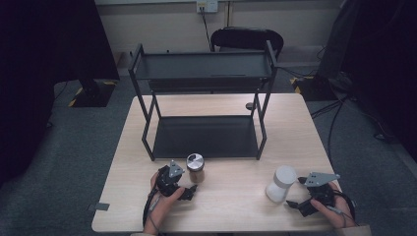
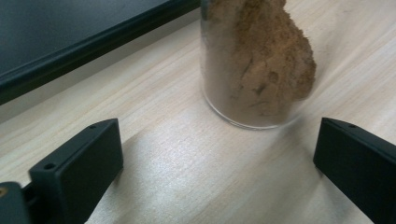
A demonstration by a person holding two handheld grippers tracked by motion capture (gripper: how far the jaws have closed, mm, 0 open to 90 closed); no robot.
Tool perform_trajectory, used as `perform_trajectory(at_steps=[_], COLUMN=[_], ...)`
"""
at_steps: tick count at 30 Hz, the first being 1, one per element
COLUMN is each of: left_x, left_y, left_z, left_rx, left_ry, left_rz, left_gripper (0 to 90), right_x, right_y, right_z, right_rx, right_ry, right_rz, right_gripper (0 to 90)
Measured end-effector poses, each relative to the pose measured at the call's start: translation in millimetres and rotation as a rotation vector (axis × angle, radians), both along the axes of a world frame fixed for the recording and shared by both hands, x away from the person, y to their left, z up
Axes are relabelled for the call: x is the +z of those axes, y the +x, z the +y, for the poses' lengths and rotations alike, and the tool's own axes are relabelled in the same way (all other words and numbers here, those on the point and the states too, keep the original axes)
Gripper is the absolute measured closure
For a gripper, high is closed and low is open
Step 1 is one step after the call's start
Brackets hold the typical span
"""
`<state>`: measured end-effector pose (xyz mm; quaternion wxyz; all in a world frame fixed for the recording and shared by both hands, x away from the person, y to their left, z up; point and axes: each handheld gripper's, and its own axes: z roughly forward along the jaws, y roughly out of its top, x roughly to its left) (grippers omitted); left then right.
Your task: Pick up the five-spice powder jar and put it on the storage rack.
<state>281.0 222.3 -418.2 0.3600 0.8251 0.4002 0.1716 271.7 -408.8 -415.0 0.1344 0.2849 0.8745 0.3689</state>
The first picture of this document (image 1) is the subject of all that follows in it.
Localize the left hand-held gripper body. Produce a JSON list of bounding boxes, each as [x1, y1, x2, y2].
[[155, 159, 186, 198]]

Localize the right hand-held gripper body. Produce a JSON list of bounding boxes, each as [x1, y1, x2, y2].
[[304, 171, 341, 211]]

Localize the spice jar with silver lid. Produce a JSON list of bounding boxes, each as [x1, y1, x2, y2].
[[186, 152, 206, 184]]

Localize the white cylindrical jar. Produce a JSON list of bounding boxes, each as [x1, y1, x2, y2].
[[265, 164, 298, 204]]

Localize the black two-tier metal rack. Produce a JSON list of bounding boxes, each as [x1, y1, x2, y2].
[[128, 40, 279, 162]]

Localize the person's left hand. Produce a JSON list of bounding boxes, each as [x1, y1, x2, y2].
[[143, 171, 187, 236]]

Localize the person's right hand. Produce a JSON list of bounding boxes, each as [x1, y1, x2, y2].
[[309, 181, 357, 229]]

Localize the grey tape strip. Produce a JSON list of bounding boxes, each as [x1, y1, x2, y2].
[[87, 202, 111, 212]]

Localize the stand base with striped tape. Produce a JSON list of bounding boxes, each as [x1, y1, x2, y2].
[[289, 75, 339, 101], [67, 78, 120, 109]]

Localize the dark curtain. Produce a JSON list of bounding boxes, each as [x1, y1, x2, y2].
[[0, 0, 121, 186], [340, 0, 417, 162]]

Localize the black chair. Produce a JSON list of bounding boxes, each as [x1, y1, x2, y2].
[[209, 27, 285, 61]]

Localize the left hand-held gripper cable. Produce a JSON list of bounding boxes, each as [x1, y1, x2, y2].
[[142, 185, 161, 228]]

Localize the hand-held gripper cable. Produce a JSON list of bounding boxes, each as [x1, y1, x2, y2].
[[142, 185, 161, 228], [326, 191, 358, 228]]

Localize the right hand-held gripper cable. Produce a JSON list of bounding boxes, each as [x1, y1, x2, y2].
[[326, 191, 358, 228]]

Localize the black floor cable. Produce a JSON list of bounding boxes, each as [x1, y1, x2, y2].
[[309, 93, 351, 166]]

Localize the black outlet cable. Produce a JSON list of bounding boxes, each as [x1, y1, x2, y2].
[[200, 5, 214, 53]]

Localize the white wall outlet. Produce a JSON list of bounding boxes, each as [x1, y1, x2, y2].
[[196, 0, 219, 15]]

